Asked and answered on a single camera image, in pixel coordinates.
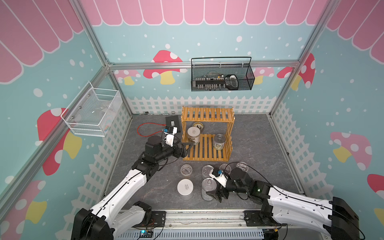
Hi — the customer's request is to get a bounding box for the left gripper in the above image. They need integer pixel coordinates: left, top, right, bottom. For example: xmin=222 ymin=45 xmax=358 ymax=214
xmin=155 ymin=138 xmax=193 ymax=163

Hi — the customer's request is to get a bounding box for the tall green label can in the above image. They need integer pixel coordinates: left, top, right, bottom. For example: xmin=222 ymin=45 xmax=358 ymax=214
xmin=202 ymin=178 xmax=217 ymax=202

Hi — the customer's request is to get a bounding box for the wooden two-tier shelf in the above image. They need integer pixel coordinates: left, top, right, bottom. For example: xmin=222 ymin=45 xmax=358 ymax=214
xmin=181 ymin=107 xmax=235 ymax=162

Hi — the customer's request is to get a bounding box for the red label seed jar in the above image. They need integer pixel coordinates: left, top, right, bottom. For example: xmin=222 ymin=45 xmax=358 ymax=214
xmin=219 ymin=164 xmax=232 ymax=175

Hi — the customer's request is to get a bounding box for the orange label seed jar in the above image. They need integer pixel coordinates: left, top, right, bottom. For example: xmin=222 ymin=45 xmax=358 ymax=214
xmin=180 ymin=164 xmax=193 ymax=177

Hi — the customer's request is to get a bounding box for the small clear seed jar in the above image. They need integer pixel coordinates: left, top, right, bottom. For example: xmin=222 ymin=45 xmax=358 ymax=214
xmin=237 ymin=162 xmax=249 ymax=172

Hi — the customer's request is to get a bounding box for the white lid green can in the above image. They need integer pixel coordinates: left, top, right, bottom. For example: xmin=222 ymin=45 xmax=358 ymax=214
xmin=177 ymin=179 xmax=194 ymax=201

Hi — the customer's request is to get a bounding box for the purple label sun can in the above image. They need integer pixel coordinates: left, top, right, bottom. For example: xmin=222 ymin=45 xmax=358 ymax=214
xmin=213 ymin=134 xmax=226 ymax=151

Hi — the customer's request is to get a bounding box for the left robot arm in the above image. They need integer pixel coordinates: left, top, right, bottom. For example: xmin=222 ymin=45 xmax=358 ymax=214
xmin=71 ymin=136 xmax=191 ymax=240

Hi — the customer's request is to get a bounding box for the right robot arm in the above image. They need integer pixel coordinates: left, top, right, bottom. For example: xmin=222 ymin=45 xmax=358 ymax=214
xmin=208 ymin=168 xmax=365 ymax=240

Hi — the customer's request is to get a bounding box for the brown tape roll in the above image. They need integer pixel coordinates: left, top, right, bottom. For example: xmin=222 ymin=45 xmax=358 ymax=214
xmin=193 ymin=122 xmax=204 ymax=131

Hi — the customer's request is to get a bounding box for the black box device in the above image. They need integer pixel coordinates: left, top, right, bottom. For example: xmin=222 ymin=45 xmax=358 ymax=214
xmin=166 ymin=115 xmax=182 ymax=131

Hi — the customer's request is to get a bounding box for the green circuit board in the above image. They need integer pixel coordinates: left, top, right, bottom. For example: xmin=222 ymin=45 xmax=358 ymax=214
xmin=139 ymin=230 xmax=154 ymax=239

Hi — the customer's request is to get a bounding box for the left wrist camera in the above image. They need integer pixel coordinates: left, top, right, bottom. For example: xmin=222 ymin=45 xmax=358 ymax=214
xmin=162 ymin=126 xmax=178 ymax=147

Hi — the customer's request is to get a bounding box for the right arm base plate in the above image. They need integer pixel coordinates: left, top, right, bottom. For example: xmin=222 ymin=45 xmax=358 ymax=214
xmin=244 ymin=210 xmax=281 ymax=227

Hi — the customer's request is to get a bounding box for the red cable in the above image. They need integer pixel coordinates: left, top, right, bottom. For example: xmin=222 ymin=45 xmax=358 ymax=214
xmin=137 ymin=122 xmax=167 ymax=138

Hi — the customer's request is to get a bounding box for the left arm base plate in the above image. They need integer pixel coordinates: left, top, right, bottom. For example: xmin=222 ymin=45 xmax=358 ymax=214
xmin=133 ymin=211 xmax=167 ymax=230

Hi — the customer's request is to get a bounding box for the black wire basket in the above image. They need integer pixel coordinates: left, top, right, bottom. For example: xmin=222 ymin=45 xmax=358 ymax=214
xmin=191 ymin=57 xmax=255 ymax=92

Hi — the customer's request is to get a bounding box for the white wire basket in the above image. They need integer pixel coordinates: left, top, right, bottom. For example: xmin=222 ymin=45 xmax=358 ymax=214
xmin=61 ymin=82 xmax=123 ymax=137

